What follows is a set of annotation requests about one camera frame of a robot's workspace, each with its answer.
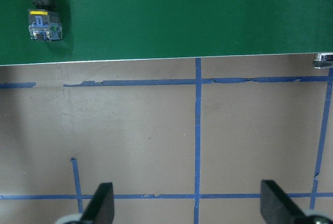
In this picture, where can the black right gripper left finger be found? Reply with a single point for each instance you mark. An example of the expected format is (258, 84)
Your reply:
(101, 207)

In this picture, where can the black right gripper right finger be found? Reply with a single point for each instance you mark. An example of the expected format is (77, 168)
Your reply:
(276, 207)

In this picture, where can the yellow push button switch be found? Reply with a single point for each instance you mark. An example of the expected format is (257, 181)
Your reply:
(44, 21)

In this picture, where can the green conveyor belt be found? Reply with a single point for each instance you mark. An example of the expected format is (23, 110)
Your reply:
(141, 29)

